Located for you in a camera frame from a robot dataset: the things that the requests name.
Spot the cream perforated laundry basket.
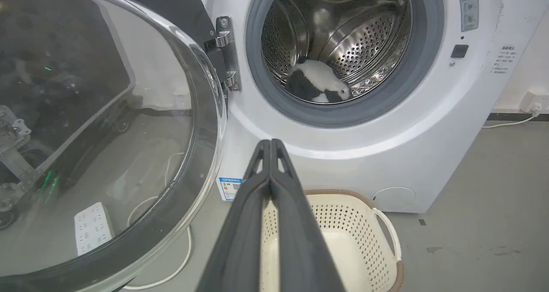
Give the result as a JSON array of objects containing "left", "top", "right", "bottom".
[{"left": 260, "top": 189, "right": 404, "bottom": 292}]

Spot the white front-load washing machine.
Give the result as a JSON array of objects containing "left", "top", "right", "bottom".
[{"left": 190, "top": 0, "right": 549, "bottom": 214}]

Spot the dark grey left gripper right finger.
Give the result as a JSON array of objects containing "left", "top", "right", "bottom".
[{"left": 270, "top": 138, "right": 346, "bottom": 292}]

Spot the white power strip cable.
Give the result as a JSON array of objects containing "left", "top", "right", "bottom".
[{"left": 122, "top": 152, "right": 192, "bottom": 291}]

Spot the black and white plush toy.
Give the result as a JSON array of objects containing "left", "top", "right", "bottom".
[{"left": 285, "top": 56, "right": 351, "bottom": 104}]

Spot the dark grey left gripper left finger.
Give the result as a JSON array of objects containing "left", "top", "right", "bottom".
[{"left": 196, "top": 139, "right": 271, "bottom": 292}]

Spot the chrome door hinge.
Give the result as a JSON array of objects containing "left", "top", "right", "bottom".
[{"left": 214, "top": 16, "right": 242, "bottom": 92}]

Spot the white wall socket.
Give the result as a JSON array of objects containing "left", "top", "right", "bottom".
[{"left": 519, "top": 90, "right": 549, "bottom": 114}]

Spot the glass washing machine door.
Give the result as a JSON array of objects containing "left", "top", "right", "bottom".
[{"left": 0, "top": 0, "right": 228, "bottom": 292}]

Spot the white power strip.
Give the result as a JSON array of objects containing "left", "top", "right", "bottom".
[{"left": 74, "top": 202, "right": 115, "bottom": 257}]

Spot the blue energy label sticker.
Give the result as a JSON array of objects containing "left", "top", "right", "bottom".
[{"left": 217, "top": 177, "right": 243, "bottom": 202}]

